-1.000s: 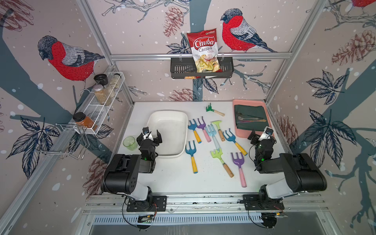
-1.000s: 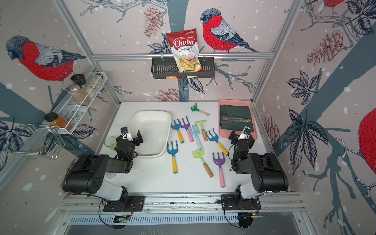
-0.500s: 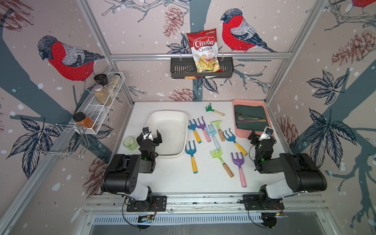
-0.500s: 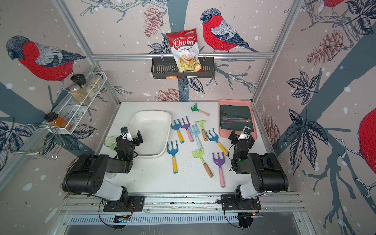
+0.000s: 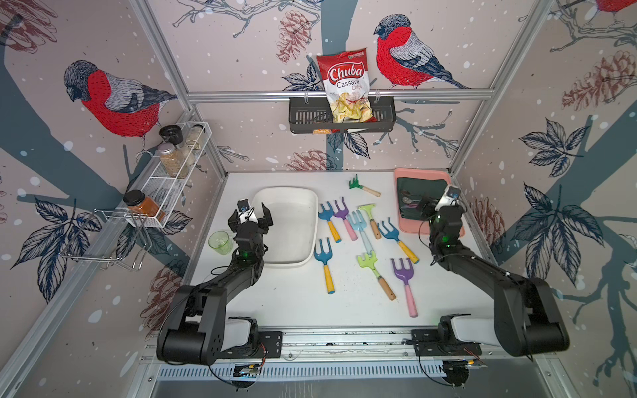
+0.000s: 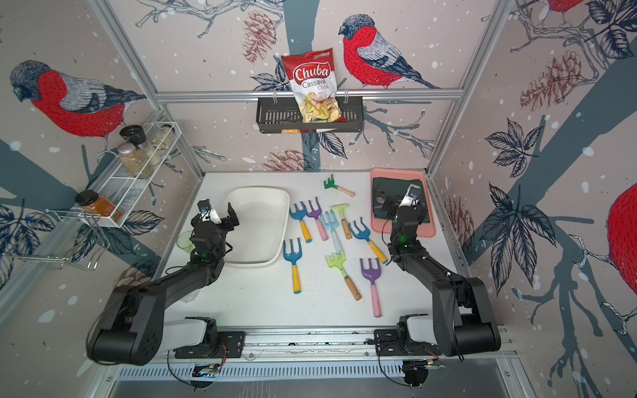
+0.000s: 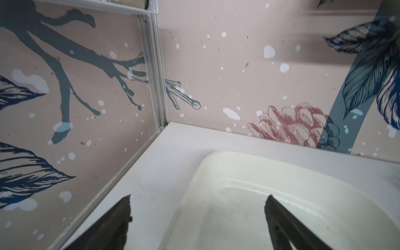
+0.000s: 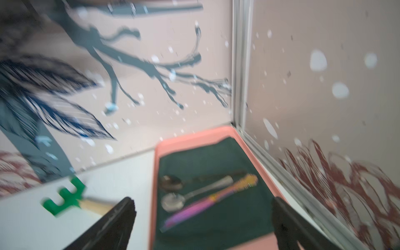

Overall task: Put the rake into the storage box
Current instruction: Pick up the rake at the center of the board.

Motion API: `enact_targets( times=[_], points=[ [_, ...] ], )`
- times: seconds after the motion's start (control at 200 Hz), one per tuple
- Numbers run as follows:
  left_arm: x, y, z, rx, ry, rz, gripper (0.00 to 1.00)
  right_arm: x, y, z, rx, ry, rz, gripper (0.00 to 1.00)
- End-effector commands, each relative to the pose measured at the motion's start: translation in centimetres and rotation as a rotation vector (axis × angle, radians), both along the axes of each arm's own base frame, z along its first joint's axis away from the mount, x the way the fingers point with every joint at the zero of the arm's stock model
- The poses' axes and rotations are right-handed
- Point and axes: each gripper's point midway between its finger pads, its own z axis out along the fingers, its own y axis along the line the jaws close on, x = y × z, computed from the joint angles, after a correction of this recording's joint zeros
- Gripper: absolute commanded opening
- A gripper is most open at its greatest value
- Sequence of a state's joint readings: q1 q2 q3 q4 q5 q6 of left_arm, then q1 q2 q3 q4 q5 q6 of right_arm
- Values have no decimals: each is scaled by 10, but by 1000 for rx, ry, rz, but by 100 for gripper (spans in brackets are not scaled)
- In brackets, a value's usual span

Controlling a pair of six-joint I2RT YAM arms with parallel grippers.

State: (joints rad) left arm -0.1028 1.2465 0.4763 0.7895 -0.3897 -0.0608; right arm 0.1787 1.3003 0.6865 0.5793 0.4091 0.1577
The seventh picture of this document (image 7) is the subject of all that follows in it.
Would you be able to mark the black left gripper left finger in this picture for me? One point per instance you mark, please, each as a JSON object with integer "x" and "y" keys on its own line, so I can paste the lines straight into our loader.
{"x": 109, "y": 232}

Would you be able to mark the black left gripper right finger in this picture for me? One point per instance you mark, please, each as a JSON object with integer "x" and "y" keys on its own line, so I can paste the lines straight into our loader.
{"x": 287, "y": 232}

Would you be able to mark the white plastic storage box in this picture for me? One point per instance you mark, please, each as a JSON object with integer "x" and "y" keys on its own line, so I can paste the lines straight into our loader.
{"x": 224, "y": 207}

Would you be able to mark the aluminium frame profile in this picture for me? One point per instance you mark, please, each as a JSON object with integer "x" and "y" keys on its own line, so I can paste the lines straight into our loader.
{"x": 150, "y": 36}

